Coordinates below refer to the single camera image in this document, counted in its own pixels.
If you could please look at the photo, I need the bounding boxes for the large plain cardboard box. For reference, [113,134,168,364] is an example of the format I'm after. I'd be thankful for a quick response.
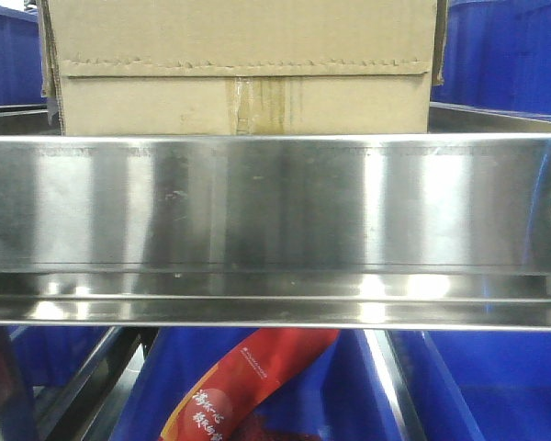
[38,1,448,135]

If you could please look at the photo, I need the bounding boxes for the blue bin lower centre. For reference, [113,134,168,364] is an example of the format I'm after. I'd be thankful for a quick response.
[110,327,404,440]

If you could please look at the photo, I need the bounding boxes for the blue bin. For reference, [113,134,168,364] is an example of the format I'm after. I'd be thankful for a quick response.
[390,331,551,440]
[0,6,45,106]
[110,327,404,440]
[432,1,551,115]

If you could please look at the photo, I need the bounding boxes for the red snack bag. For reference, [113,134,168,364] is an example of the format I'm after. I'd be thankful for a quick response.
[159,328,339,440]

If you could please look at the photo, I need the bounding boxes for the blue bin lower right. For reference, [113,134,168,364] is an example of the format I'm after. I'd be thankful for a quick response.
[390,331,551,440]

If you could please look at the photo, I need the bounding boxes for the blue bin upper right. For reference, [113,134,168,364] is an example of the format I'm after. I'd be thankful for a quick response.
[432,1,551,115]

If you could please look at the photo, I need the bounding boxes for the blue bin upper left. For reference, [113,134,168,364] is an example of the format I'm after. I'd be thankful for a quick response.
[0,6,45,106]

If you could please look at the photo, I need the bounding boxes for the stainless steel shelf rail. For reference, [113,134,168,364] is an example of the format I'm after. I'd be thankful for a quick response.
[0,133,551,331]

